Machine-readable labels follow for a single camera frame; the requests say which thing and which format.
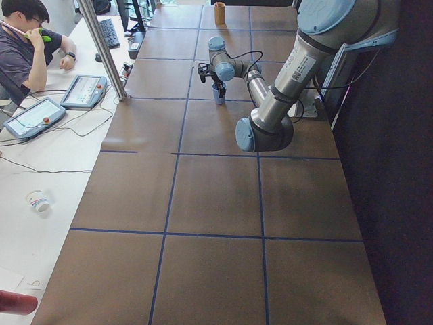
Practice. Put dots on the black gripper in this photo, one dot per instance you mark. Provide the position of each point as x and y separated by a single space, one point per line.
217 84

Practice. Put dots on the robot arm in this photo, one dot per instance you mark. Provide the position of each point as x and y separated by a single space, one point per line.
323 27

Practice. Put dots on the bamboo wooden cup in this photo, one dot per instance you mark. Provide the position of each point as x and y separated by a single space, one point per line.
219 13

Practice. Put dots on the white paper cup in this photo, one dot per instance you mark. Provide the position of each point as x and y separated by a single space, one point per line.
38 200

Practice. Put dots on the black keyboard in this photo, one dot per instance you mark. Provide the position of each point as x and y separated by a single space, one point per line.
109 33

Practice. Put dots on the teach pendant far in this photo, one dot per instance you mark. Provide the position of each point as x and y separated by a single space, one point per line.
84 92

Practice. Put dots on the teach pendant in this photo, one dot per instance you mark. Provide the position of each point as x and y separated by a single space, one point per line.
84 92
35 119

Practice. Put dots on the teach pendant near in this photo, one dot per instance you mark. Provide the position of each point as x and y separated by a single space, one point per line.
35 119

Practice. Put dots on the person in dark shirt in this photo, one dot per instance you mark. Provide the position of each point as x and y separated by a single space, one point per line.
27 48

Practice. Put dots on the red cardboard tube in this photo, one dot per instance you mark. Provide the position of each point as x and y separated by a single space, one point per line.
16 303

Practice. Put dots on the white pedestal base plate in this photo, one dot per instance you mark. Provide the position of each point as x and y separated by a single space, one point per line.
305 106

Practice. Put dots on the aluminium frame post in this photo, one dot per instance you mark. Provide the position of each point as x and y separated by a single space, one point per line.
90 17

